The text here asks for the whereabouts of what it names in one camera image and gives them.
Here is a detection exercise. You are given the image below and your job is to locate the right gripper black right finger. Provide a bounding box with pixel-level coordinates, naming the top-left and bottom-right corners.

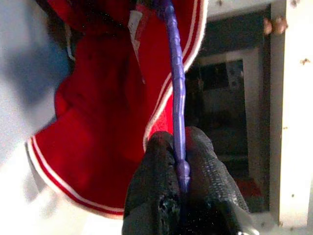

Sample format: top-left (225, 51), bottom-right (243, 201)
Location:
top-left (184, 126), bottom-right (252, 235)

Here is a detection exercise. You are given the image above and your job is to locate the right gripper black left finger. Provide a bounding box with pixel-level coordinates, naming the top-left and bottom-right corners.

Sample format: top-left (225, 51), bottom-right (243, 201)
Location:
top-left (123, 132), bottom-right (183, 235)

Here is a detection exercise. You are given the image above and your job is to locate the red white-trimmed jersey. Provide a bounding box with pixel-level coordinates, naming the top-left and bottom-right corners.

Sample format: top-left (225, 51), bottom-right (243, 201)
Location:
top-left (25, 0), bottom-right (208, 220)

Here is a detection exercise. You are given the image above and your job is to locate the purple plastic hanger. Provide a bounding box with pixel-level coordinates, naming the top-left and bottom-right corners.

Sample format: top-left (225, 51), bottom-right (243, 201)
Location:
top-left (154, 0), bottom-right (191, 221)

